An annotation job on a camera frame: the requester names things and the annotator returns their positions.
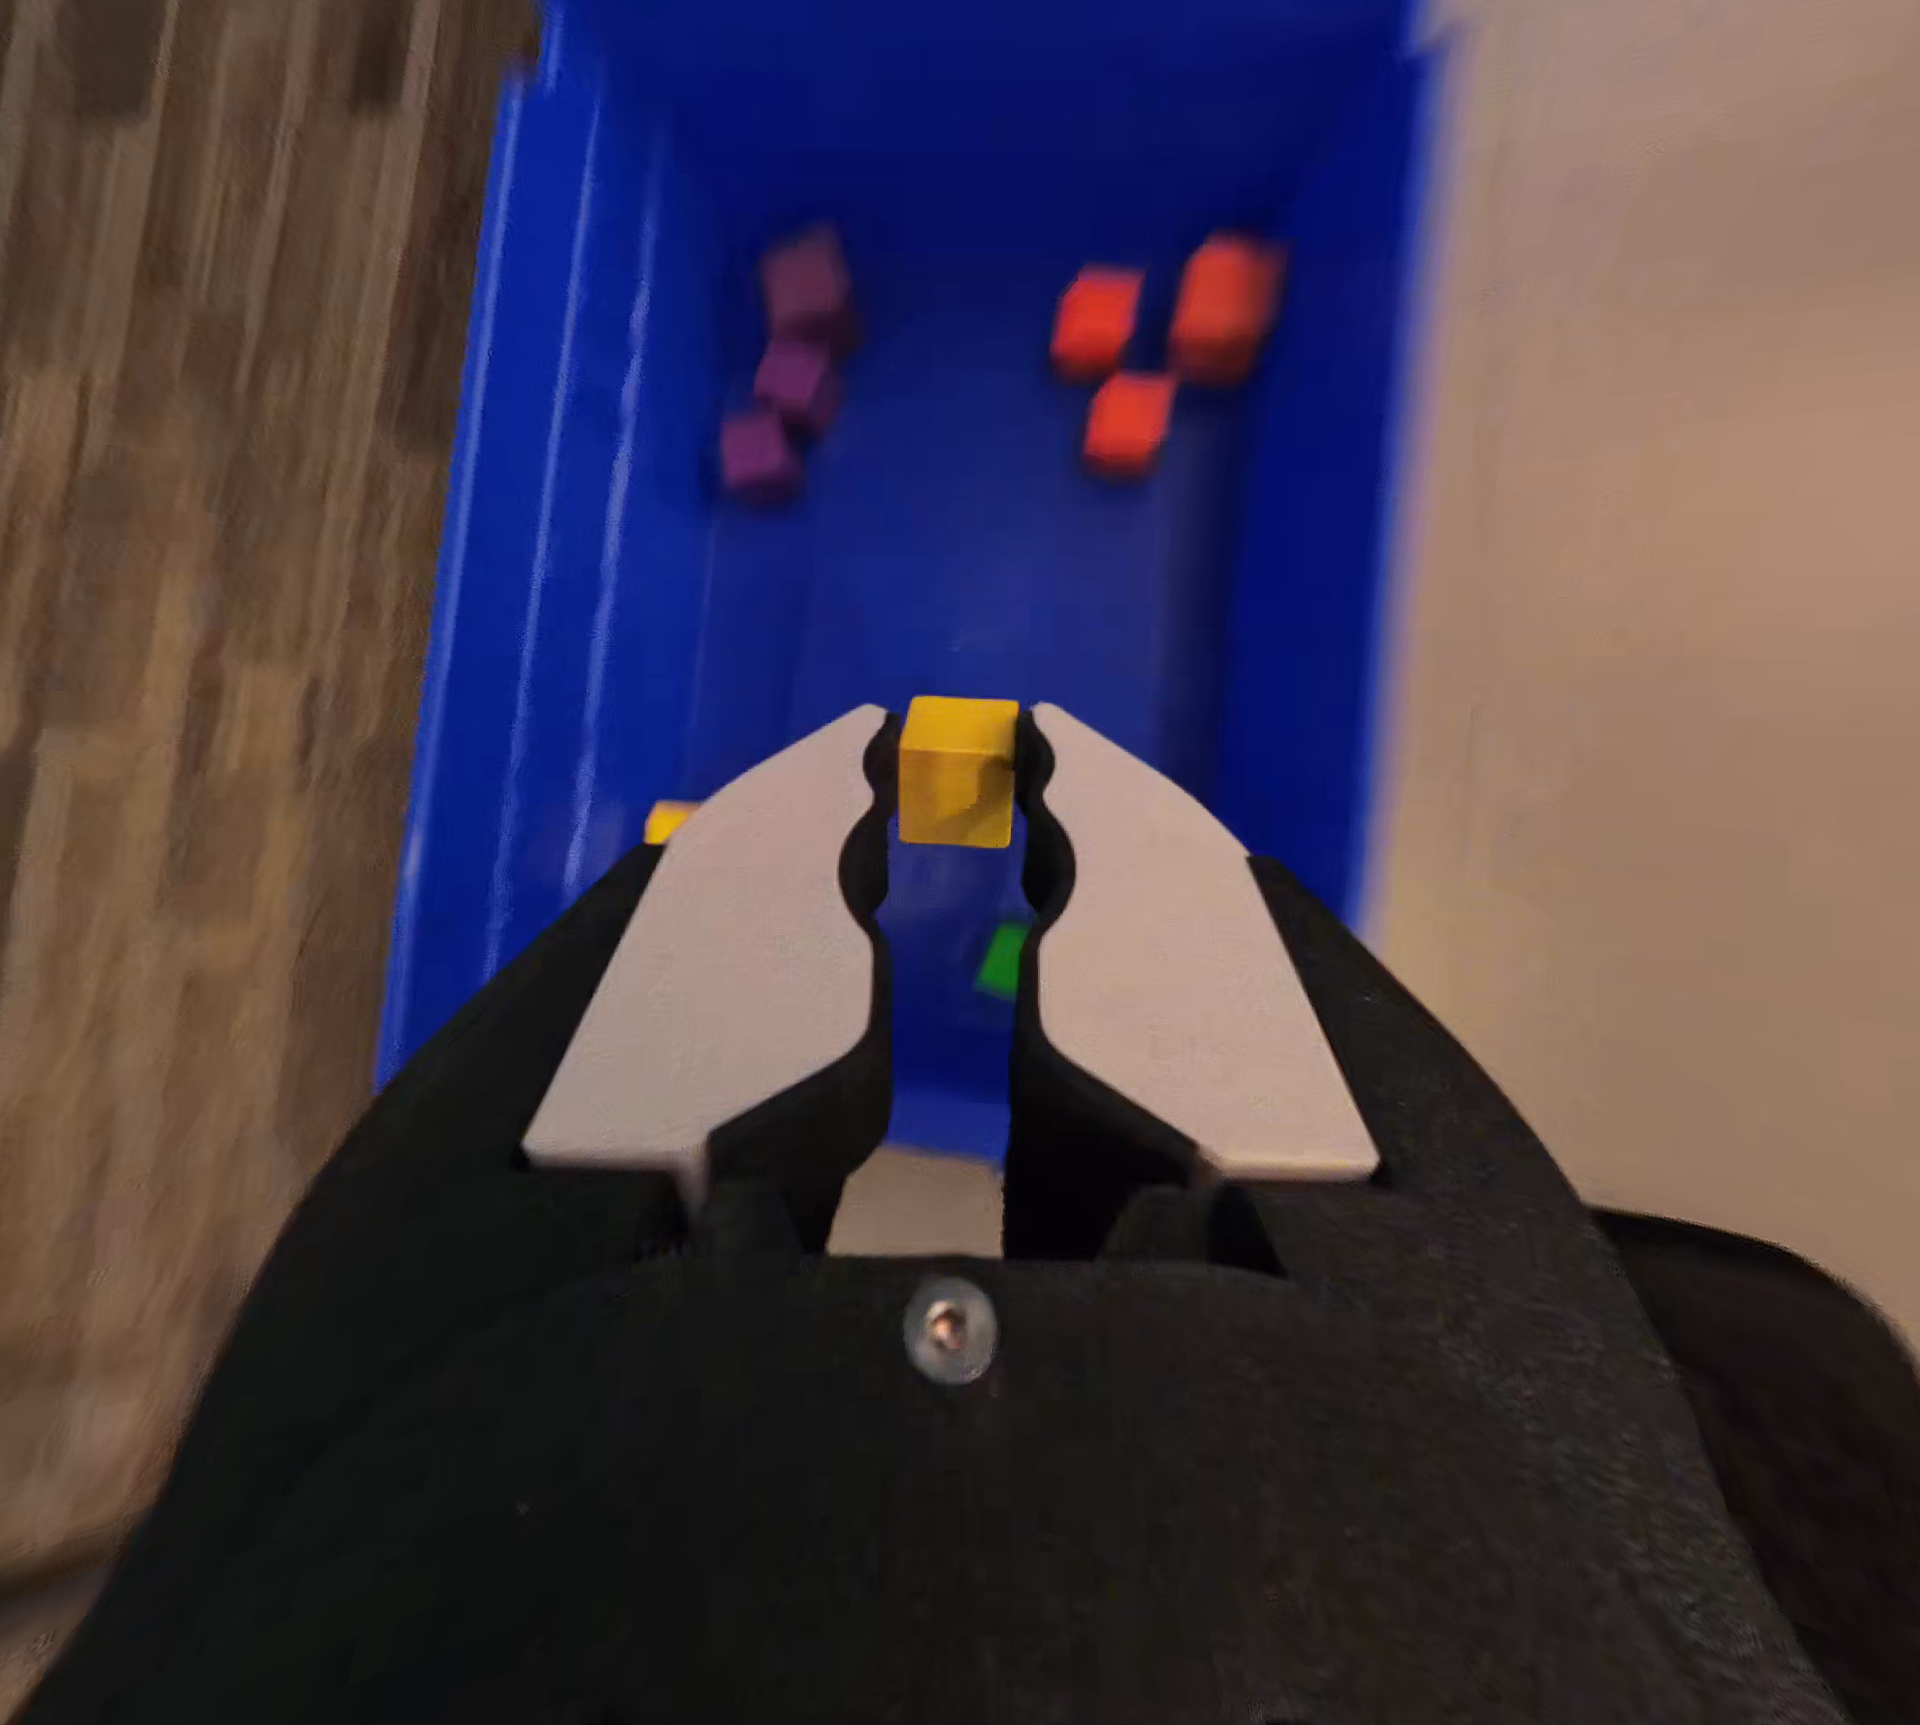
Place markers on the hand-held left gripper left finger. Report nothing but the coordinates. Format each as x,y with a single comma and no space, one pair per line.
704,991

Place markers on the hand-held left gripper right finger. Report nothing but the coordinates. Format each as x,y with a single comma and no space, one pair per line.
1185,991

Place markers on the green wooden cube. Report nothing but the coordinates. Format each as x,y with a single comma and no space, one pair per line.
1003,962

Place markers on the yellow wooden cube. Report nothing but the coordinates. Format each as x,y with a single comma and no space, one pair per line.
668,826
957,773

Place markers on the blue plastic bin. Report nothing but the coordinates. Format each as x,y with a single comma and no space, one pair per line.
960,554

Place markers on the red wooden cube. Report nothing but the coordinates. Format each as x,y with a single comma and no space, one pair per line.
1099,323
1227,308
1128,423

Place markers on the purple wooden cube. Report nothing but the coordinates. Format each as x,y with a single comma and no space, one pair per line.
806,284
794,387
754,455

